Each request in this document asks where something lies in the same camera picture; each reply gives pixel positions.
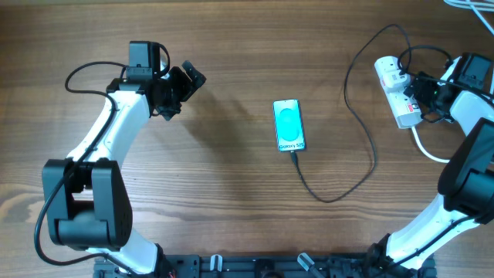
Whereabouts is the black charger cable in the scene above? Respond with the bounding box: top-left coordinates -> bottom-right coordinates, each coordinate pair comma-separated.
289,23 -> 413,204

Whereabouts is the blue Galaxy smartphone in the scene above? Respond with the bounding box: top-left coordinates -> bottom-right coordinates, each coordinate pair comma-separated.
272,99 -> 306,152

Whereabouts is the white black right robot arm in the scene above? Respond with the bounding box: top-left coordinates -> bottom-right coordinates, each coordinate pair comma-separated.
365,53 -> 493,275

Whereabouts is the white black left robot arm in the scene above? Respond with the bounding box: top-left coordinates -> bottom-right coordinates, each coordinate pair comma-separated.
33,41 -> 207,277

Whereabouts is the white USB charger plug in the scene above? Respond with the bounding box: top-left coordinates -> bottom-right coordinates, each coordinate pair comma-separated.
380,70 -> 411,93

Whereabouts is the white power strip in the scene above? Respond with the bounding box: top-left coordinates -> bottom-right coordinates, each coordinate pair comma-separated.
374,56 -> 422,129

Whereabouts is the white bundled cable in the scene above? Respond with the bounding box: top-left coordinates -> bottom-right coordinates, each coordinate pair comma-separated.
442,0 -> 494,24

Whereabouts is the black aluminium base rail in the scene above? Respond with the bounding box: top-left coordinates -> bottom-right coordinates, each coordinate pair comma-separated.
92,253 -> 438,278

